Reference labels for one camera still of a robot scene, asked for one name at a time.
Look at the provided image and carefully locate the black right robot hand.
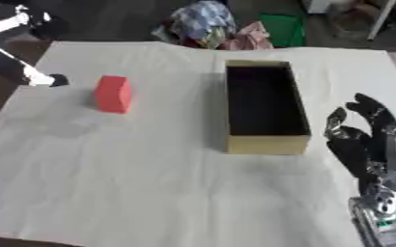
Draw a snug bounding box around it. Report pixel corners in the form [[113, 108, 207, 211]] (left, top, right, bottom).
[[323, 93, 396, 216]]

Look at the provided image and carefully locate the tan cardboard box black inside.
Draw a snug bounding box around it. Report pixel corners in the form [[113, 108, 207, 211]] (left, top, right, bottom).
[[223, 59, 313, 155]]

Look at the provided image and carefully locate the white pole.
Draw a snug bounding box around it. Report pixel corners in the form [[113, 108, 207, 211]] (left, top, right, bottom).
[[365, 0, 396, 42]]

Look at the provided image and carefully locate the green bag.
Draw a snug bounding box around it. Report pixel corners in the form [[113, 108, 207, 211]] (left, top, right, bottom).
[[257, 13, 308, 48]]

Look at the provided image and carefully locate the pink patterned bag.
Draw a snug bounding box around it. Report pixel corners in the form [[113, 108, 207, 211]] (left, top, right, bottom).
[[219, 20, 276, 51]]

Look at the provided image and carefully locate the blue checked cloth bundle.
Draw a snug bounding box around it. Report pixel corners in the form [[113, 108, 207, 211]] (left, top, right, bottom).
[[165, 0, 239, 49]]

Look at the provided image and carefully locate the red rectangular block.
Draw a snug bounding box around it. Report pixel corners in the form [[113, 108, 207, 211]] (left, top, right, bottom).
[[93, 75, 134, 115]]

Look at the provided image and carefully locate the white and black tripod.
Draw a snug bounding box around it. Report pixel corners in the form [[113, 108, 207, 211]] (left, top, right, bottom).
[[0, 3, 71, 88]]

